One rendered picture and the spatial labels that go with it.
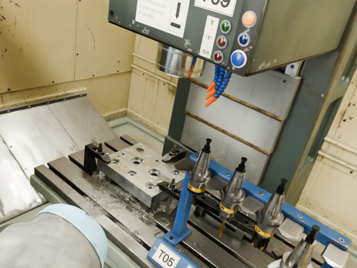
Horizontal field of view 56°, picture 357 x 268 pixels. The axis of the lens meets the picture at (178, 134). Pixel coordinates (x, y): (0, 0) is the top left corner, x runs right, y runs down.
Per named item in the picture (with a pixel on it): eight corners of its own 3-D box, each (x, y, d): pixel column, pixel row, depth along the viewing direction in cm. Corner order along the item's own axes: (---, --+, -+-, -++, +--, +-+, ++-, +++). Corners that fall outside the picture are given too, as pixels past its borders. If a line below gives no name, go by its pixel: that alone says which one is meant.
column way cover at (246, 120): (257, 188, 150) (297, 78, 126) (176, 142, 174) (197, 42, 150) (262, 184, 154) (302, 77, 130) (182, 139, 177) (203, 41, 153)
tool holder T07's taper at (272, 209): (283, 215, 84) (292, 193, 81) (274, 222, 81) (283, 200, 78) (268, 204, 87) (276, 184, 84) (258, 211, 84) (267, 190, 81)
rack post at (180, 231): (174, 246, 112) (192, 173, 98) (162, 237, 114) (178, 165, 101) (192, 232, 119) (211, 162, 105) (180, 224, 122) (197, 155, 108)
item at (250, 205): (252, 218, 84) (253, 216, 83) (234, 207, 86) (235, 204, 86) (265, 206, 89) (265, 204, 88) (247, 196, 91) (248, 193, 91)
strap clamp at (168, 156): (162, 181, 142) (168, 151, 135) (156, 177, 144) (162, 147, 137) (182, 170, 152) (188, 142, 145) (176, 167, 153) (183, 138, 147)
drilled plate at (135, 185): (150, 208, 120) (152, 197, 118) (98, 169, 135) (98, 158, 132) (188, 183, 137) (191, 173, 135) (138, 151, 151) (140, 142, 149)
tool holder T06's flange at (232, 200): (247, 200, 91) (249, 193, 90) (234, 209, 87) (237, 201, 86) (228, 187, 94) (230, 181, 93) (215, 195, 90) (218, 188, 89)
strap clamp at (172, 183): (179, 224, 122) (187, 191, 115) (152, 204, 128) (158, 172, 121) (184, 219, 124) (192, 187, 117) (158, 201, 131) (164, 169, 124)
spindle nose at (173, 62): (213, 75, 108) (222, 38, 103) (181, 82, 97) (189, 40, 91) (177, 59, 117) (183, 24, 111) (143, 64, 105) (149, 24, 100)
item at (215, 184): (216, 195, 89) (217, 193, 89) (200, 185, 92) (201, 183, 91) (230, 185, 94) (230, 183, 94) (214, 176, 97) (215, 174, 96)
